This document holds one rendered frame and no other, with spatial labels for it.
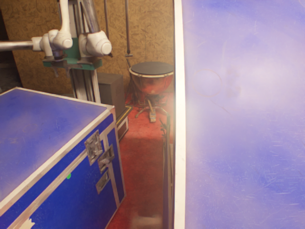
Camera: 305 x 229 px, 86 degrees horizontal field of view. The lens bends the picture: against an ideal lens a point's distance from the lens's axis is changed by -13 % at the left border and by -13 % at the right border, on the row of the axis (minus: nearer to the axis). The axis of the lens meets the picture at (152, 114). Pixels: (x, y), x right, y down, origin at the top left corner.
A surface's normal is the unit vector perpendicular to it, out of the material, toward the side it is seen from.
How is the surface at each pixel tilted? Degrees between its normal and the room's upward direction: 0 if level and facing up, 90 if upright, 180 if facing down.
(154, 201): 0
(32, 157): 0
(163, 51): 90
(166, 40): 90
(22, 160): 0
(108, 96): 90
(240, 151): 42
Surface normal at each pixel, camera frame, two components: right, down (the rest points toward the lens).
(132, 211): 0.00, -0.86
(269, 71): -0.04, -0.30
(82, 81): -0.31, 0.49
